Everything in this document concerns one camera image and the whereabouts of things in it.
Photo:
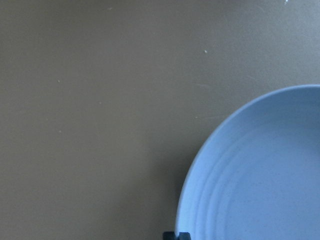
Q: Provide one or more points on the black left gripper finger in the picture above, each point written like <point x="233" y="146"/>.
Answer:
<point x="171" y="235"/>

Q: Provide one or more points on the blue round plate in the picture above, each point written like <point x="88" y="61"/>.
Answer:
<point x="257" y="177"/>

